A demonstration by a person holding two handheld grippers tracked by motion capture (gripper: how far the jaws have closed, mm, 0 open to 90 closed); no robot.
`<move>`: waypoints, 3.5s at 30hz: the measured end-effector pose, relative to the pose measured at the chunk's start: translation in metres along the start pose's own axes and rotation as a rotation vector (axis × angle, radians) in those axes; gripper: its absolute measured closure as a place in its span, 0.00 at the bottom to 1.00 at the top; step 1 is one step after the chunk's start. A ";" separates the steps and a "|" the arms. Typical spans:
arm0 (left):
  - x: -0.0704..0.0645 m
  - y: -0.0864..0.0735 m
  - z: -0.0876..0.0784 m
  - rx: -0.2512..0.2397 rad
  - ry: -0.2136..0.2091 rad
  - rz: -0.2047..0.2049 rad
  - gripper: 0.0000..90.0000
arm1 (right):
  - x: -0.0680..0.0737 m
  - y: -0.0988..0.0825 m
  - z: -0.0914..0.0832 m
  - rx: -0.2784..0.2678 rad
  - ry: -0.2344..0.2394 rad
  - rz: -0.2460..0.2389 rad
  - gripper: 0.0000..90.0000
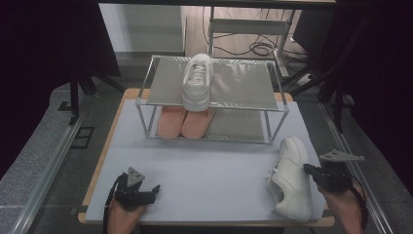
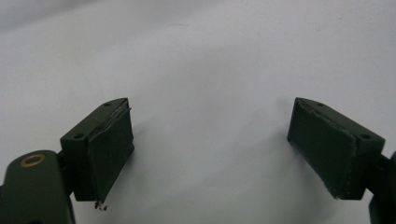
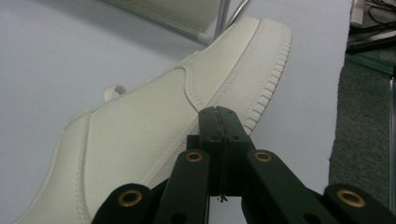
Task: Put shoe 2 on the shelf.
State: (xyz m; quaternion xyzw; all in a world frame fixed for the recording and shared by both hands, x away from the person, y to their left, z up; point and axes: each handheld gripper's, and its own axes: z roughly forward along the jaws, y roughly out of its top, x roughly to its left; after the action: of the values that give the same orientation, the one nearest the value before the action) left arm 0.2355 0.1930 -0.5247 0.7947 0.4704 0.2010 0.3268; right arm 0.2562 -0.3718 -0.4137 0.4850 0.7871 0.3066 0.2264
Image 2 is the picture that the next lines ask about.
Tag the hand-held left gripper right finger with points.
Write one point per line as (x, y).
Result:
(327, 149)

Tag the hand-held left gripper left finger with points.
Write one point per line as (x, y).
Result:
(106, 155)

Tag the pale grey table mat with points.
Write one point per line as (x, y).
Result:
(202, 77)

